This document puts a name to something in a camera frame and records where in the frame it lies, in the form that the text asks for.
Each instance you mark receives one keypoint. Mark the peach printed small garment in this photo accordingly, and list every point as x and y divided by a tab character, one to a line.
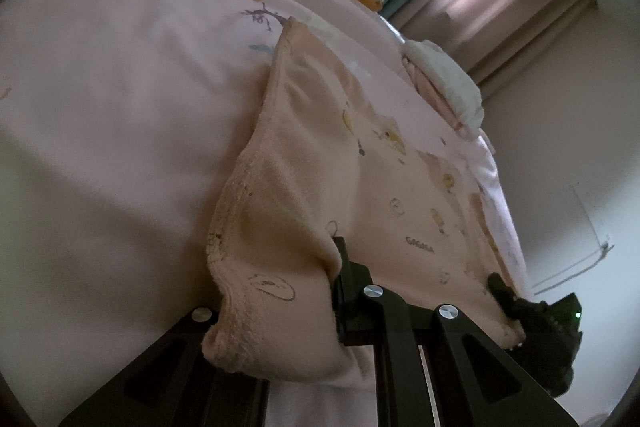
350	157

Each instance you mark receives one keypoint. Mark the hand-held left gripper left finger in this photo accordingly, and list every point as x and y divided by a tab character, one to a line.
210	387

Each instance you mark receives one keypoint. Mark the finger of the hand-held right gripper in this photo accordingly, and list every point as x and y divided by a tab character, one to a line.
505	294

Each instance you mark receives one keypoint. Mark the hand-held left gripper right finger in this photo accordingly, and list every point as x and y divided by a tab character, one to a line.
352	307

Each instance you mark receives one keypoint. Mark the pink folded cloth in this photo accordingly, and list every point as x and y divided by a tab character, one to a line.
435	99

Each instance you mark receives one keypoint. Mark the pink printed bed sheet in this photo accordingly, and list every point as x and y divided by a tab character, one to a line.
125	82

